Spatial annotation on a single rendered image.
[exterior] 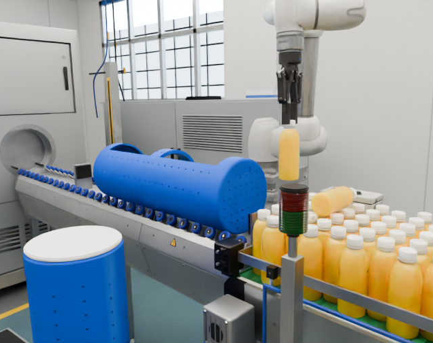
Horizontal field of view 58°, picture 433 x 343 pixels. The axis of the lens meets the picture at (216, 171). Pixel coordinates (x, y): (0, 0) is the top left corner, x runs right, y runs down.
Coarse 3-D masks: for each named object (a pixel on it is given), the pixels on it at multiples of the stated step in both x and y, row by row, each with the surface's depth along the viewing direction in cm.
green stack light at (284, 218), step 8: (280, 216) 83; (288, 216) 82; (296, 216) 81; (304, 216) 82; (280, 224) 84; (288, 224) 82; (296, 224) 82; (304, 224) 82; (288, 232) 82; (296, 232) 82; (304, 232) 83
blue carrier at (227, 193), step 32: (96, 160) 192; (128, 160) 175; (160, 160) 161; (192, 160) 177; (224, 160) 141; (128, 192) 174; (160, 192) 155; (192, 192) 142; (224, 192) 135; (256, 192) 148; (224, 224) 137
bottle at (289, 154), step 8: (288, 128) 131; (280, 136) 132; (288, 136) 130; (296, 136) 130; (280, 144) 132; (288, 144) 130; (296, 144) 130; (280, 152) 132; (288, 152) 130; (296, 152) 131; (280, 160) 132; (288, 160) 131; (296, 160) 131; (280, 168) 133; (288, 168) 131; (296, 168) 132; (280, 176) 133; (288, 176) 132; (296, 176) 132
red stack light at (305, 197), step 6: (282, 192) 82; (306, 192) 82; (282, 198) 82; (288, 198) 81; (294, 198) 81; (300, 198) 81; (306, 198) 82; (282, 204) 83; (288, 204) 81; (294, 204) 81; (300, 204) 81; (306, 204) 82; (288, 210) 82; (294, 210) 81; (300, 210) 81
